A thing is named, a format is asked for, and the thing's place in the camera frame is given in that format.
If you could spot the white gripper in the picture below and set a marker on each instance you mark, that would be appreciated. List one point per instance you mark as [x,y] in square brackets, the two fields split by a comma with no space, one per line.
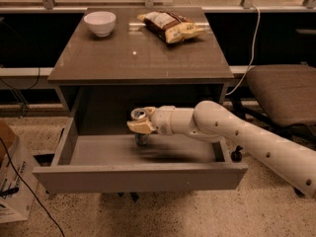
[163,119]

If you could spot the silver blue redbull can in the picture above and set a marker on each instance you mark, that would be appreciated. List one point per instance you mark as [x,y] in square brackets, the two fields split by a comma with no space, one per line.
[139,125]

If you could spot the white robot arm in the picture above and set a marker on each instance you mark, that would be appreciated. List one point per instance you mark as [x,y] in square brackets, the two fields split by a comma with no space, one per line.
[209,121]

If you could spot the grey cabinet with glossy top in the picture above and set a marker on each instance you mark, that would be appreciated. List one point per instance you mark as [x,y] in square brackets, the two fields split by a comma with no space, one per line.
[132,55]

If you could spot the open grey top drawer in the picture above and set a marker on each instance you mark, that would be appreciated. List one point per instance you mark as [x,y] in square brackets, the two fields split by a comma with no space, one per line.
[98,154]

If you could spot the yellow brown chip bag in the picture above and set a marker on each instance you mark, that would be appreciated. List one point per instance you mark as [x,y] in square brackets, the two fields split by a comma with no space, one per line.
[170,26]

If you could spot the white ceramic bowl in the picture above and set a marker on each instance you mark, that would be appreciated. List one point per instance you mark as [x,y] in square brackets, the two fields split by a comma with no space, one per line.
[100,23]

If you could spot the grey office chair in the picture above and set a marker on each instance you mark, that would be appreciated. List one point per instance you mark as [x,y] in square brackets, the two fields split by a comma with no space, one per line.
[287,95]

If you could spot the white cardboard box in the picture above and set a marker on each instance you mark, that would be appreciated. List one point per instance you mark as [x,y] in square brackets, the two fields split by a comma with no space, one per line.
[17,164]

